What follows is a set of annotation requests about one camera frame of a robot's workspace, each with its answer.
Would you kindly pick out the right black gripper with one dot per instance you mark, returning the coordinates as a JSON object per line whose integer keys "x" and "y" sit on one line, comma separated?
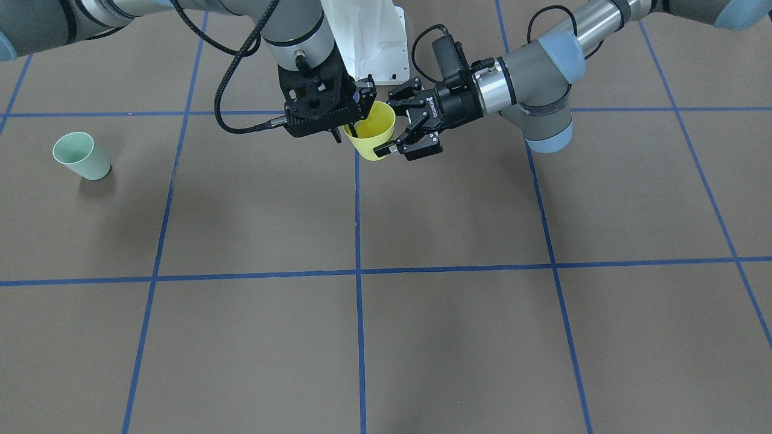
{"x": 350, "y": 94}

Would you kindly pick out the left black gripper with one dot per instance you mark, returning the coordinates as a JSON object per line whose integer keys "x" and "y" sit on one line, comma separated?
{"x": 459, "y": 103}

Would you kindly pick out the yellow plastic cup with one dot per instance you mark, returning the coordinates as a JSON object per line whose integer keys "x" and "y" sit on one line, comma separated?
{"x": 373, "y": 131}

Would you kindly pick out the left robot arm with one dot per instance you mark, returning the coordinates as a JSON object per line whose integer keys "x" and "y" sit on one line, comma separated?
{"x": 531, "y": 86}

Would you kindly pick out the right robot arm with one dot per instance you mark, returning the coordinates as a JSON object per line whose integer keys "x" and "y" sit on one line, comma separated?
{"x": 297, "y": 33}

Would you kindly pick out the green plastic cup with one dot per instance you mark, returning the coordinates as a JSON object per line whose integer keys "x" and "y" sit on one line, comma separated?
{"x": 79, "y": 152}

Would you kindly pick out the brown paper table mat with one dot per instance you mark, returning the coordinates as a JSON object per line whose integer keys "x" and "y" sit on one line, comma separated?
{"x": 214, "y": 283}

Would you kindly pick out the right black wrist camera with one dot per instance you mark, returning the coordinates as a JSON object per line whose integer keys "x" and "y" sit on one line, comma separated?
{"x": 302, "y": 121}

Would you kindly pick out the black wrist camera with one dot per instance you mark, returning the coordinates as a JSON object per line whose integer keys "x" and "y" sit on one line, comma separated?
{"x": 302, "y": 121}
{"x": 452, "y": 63}

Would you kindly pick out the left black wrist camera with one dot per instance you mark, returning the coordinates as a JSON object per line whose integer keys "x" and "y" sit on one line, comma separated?
{"x": 452, "y": 63}

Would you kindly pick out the white pedestal column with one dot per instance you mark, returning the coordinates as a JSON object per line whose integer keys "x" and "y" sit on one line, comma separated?
{"x": 372, "y": 39}

